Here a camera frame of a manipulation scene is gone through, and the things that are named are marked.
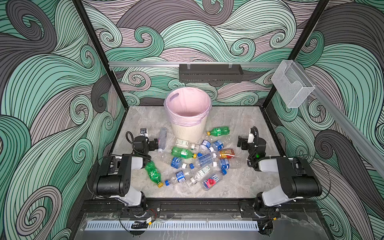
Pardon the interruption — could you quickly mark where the clear bottle without label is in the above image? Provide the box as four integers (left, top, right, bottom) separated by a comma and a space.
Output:
158, 128, 167, 153

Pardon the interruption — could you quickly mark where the orange red label bottle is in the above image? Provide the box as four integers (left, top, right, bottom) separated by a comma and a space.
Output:
217, 149, 236, 159

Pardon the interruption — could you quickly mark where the clear bottle blue label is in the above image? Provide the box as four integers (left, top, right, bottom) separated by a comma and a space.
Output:
164, 156, 194, 169
199, 139, 212, 153
212, 159, 241, 170
209, 140, 224, 152

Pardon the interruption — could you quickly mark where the green bottle yellow cap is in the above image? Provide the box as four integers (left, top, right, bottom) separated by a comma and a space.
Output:
145, 162, 164, 188
171, 146, 197, 159

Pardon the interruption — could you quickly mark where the pepsi label clear bottle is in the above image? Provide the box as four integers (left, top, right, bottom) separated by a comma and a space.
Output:
165, 170, 192, 186

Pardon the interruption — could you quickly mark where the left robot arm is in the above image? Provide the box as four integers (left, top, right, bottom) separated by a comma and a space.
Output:
91, 128, 163, 211

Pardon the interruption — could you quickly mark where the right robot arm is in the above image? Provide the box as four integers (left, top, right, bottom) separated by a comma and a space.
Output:
237, 137, 323, 210

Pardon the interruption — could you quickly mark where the green bottle near bin right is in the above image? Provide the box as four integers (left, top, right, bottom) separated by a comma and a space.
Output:
207, 126, 230, 137

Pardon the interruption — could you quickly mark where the white ribbed waste bin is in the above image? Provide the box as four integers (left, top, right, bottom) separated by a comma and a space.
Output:
171, 117, 207, 142

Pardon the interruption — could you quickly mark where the pink bin liner bag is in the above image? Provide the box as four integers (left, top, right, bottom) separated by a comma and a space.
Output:
164, 87, 212, 127

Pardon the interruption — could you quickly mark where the clear square bottle green label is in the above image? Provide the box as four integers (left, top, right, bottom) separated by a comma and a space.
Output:
176, 139, 200, 151

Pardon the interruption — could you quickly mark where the soda water blue bottle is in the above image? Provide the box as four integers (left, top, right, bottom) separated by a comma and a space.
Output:
195, 153, 217, 168

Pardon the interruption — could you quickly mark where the clear bottle pink label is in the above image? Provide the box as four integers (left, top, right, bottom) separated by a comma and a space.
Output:
202, 170, 227, 191

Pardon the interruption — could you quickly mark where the clear bottle green white label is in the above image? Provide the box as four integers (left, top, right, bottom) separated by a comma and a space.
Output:
185, 166, 213, 187

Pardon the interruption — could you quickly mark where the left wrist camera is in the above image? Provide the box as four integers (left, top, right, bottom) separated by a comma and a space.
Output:
140, 128, 149, 138

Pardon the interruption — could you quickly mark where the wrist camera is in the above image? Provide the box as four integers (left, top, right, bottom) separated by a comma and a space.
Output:
247, 132, 255, 144
140, 128, 149, 138

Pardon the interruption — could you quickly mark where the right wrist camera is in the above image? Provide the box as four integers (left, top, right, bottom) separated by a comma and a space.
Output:
247, 132, 255, 144

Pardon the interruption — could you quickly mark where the clear acrylic wall holder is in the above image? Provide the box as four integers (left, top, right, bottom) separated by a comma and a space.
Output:
271, 60, 315, 109

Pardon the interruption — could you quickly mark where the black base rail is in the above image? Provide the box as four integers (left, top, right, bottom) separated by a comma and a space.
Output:
81, 198, 319, 219

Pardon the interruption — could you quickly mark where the black wall tray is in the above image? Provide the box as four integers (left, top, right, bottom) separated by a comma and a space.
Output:
179, 64, 244, 84

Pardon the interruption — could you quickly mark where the aluminium back rail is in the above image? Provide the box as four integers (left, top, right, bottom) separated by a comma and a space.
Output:
108, 61, 280, 69

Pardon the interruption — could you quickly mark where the aluminium rail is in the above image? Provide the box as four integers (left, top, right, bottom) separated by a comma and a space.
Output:
298, 64, 384, 176
108, 61, 280, 69

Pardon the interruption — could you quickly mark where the white slotted cable duct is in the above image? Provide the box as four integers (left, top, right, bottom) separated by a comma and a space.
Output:
85, 220, 259, 232

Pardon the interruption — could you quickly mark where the aluminium right rail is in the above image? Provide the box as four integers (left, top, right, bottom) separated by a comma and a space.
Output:
298, 64, 384, 176

